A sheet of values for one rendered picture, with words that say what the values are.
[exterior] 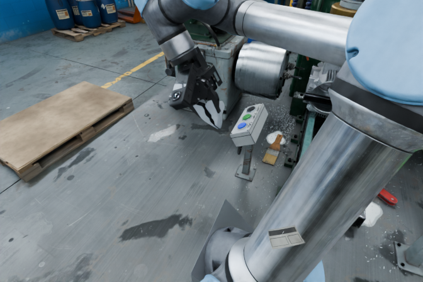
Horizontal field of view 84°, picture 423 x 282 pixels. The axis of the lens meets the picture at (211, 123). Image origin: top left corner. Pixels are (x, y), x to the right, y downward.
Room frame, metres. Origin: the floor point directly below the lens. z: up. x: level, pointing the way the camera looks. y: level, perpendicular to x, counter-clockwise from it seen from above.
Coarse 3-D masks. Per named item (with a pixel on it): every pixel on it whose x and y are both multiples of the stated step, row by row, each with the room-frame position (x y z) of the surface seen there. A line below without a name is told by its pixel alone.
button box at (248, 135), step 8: (256, 104) 0.69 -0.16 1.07; (248, 112) 0.66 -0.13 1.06; (256, 112) 0.63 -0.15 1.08; (264, 112) 0.66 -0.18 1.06; (240, 120) 0.62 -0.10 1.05; (248, 120) 0.60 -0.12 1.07; (256, 120) 0.60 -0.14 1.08; (264, 120) 0.64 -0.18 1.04; (240, 128) 0.56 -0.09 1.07; (248, 128) 0.55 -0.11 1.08; (256, 128) 0.57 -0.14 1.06; (232, 136) 0.55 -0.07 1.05; (240, 136) 0.54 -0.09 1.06; (248, 136) 0.53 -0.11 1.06; (256, 136) 0.55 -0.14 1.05; (240, 144) 0.54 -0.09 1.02; (248, 144) 0.53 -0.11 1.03
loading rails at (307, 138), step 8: (312, 112) 0.86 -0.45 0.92; (296, 120) 0.94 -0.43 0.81; (304, 120) 0.81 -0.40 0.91; (312, 120) 0.80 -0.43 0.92; (320, 120) 0.90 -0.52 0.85; (304, 128) 0.73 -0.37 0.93; (312, 128) 0.75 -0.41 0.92; (296, 136) 0.80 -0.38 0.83; (304, 136) 0.70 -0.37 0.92; (304, 144) 0.65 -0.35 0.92; (296, 152) 0.64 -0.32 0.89; (304, 152) 0.61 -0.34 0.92; (288, 160) 0.66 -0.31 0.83; (296, 160) 0.56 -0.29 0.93
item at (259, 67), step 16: (256, 48) 1.00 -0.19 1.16; (272, 48) 0.99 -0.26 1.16; (240, 64) 0.98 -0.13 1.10; (256, 64) 0.94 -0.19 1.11; (272, 64) 0.92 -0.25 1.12; (288, 64) 1.02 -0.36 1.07; (240, 80) 0.95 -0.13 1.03; (256, 80) 0.92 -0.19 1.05; (272, 80) 0.89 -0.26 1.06; (272, 96) 0.90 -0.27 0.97
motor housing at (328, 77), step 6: (318, 72) 0.96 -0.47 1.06; (324, 78) 0.87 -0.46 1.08; (330, 78) 0.85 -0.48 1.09; (312, 84) 0.87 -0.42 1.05; (312, 90) 0.85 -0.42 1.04; (318, 90) 0.99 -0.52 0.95; (312, 102) 0.87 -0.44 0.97; (318, 108) 0.85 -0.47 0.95; (324, 108) 0.86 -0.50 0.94; (330, 108) 0.85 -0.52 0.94; (324, 114) 0.82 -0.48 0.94
